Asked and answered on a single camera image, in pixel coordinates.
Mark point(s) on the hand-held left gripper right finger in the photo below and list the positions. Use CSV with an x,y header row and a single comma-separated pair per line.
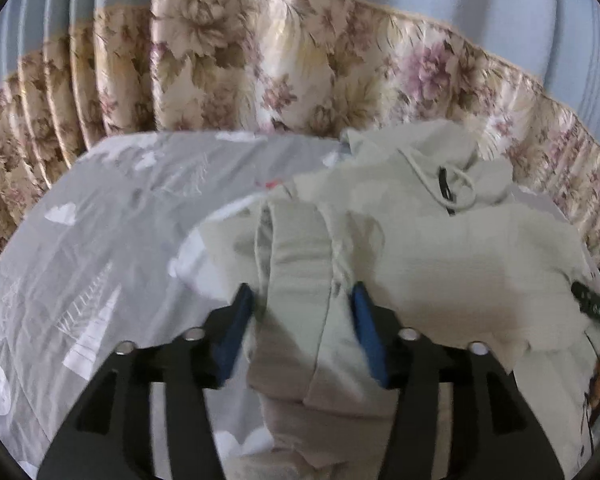
x,y
367,332

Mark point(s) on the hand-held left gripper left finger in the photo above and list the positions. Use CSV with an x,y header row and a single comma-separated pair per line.
x,y
232,332

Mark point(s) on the grey printed bed sheet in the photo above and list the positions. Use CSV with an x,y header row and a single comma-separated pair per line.
x,y
105,270

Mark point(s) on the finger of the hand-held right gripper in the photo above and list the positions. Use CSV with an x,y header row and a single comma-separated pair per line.
x,y
596,306

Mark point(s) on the pale green hoodie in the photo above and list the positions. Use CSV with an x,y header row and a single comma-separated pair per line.
x,y
430,260

